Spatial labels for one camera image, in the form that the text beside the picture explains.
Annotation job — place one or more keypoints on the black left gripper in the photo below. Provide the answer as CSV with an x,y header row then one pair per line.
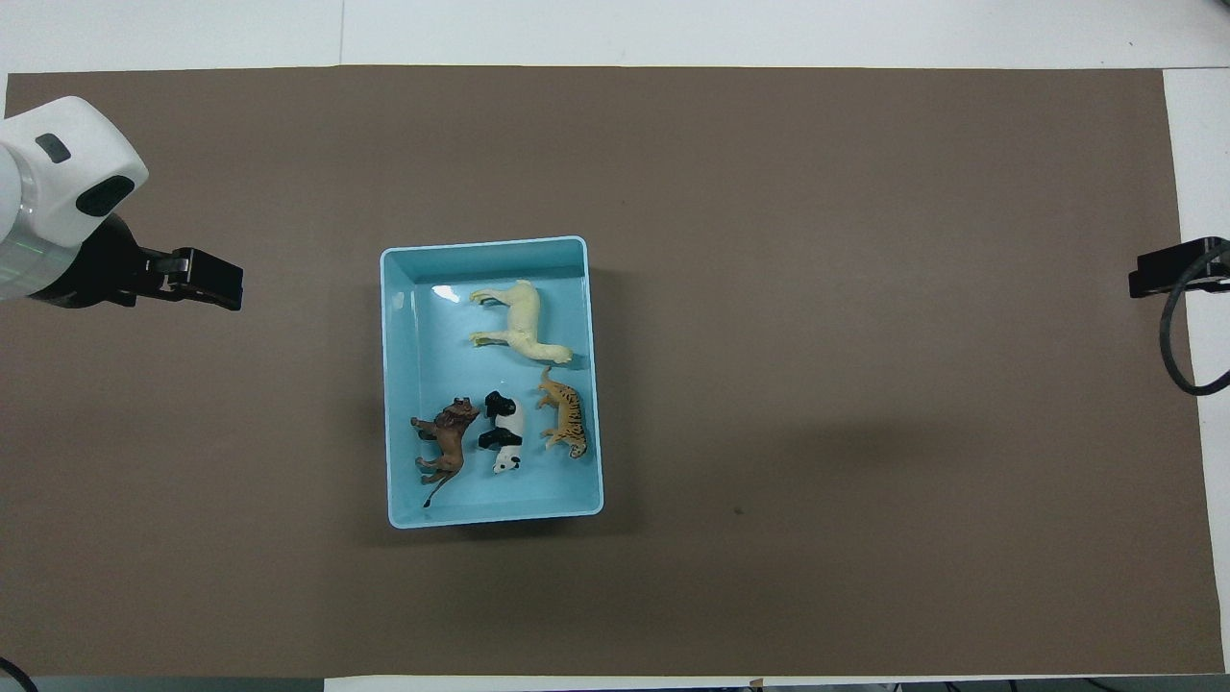
x,y
96,274

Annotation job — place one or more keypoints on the brown lion toy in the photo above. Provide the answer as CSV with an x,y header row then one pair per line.
x,y
450,437

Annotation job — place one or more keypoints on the cream horse toy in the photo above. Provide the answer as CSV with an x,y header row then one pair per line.
x,y
524,322

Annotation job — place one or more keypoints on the black and white panda toy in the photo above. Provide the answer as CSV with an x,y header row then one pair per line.
x,y
504,423

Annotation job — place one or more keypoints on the orange striped tiger toy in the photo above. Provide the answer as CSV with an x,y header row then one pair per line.
x,y
569,413

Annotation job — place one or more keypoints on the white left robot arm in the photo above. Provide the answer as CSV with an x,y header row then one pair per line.
x,y
58,183

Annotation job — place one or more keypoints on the light blue plastic storage box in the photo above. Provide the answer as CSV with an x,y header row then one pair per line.
x,y
452,288

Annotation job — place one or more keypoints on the brown table mat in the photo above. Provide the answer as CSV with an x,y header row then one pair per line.
x,y
817,192

